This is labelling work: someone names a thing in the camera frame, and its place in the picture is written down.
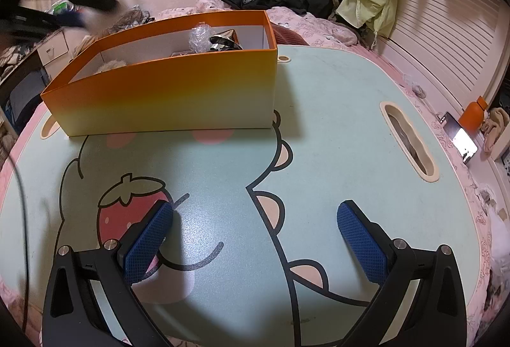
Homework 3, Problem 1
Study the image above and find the beige crumpled cloth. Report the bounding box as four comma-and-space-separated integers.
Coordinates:
480, 107, 510, 161

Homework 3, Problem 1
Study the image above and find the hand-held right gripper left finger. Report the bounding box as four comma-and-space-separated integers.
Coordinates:
42, 199, 175, 347

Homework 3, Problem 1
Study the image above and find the smartphone with lit screen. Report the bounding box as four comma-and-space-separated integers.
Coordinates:
440, 112, 479, 165

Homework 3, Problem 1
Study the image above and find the dark red cushion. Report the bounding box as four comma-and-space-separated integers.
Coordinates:
273, 26, 308, 47

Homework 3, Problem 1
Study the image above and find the clear plastic wrap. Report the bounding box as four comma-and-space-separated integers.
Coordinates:
189, 24, 213, 51

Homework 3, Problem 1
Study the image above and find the patterned clothes heap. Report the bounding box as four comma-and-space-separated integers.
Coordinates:
105, 8, 155, 36

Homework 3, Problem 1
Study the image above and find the white drawer cabinet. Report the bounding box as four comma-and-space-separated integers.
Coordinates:
37, 29, 75, 68

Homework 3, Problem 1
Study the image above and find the orange bottle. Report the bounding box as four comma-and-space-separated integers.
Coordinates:
458, 95, 489, 135

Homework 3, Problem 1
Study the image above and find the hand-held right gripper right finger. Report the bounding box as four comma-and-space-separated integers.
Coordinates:
337, 200, 467, 347

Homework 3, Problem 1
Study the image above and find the orange gradient cardboard box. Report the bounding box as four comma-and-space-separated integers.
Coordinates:
40, 10, 278, 137

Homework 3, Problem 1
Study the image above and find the thin black cable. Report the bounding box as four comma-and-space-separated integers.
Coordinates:
7, 148, 37, 334

